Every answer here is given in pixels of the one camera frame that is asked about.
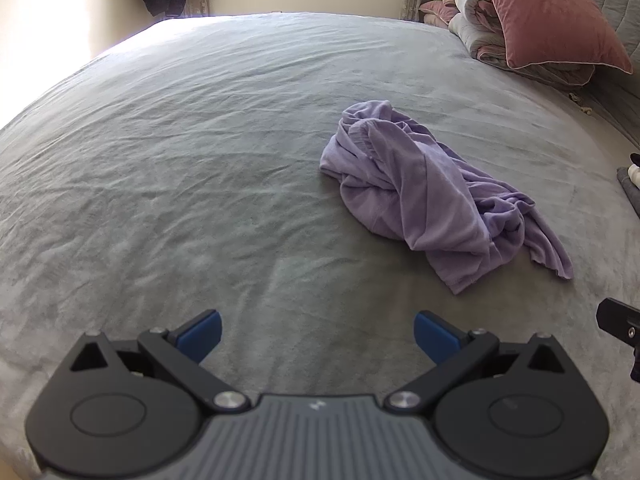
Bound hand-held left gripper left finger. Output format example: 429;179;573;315
70;309;251;415

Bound small pink cushion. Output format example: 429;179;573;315
419;0;461;28

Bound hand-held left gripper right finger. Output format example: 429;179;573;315
385;310;568;415

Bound purple pants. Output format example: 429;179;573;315
320;101;573;295

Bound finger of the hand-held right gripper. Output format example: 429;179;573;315
596;297;640;347

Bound pink velvet pillow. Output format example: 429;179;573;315
472;0;635;73

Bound folded grey pink quilt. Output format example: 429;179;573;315
447;0;598;92

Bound grey folded garment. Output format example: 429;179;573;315
616;166;640;198

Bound grey quilted headboard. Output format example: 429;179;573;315
565;0;640;141

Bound small beige tassel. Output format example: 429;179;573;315
570;91;596;117

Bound grey bed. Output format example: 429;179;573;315
0;10;640;480

